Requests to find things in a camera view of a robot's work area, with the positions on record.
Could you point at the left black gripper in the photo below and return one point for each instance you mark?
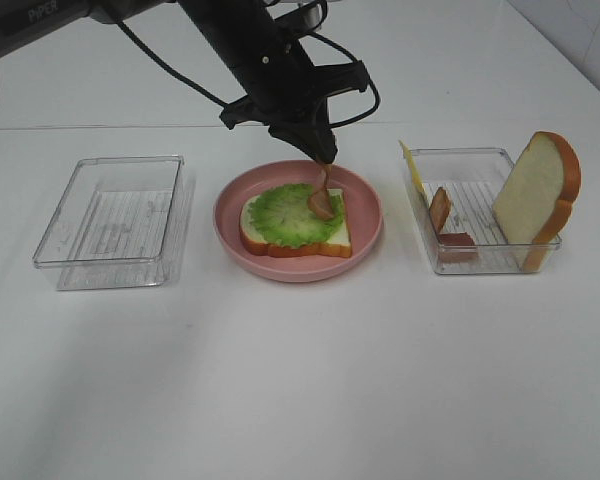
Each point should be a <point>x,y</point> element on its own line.
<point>286,90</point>

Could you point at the bacon strip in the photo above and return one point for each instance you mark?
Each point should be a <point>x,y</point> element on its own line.
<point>457,247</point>
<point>319,200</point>

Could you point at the yellow cheese slice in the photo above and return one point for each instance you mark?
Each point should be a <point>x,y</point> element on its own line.
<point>415,175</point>

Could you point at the green lettuce leaf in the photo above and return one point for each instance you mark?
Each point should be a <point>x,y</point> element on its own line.
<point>280,217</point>

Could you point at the bread slice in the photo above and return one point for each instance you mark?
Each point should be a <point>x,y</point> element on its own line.
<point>537,198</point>
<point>261,249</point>

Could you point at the pink round plate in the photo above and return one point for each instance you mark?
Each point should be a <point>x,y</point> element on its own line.
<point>364,216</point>

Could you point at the right clear plastic tray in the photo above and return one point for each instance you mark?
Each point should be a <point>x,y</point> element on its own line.
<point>472,178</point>

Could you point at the clear plastic tray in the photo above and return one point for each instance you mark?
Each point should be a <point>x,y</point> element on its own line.
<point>472,178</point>
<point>119,223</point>

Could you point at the left clear plastic tray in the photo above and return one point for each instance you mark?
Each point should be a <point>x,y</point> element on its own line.
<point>119,223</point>

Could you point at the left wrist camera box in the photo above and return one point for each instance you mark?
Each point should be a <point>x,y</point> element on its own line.
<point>306,17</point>

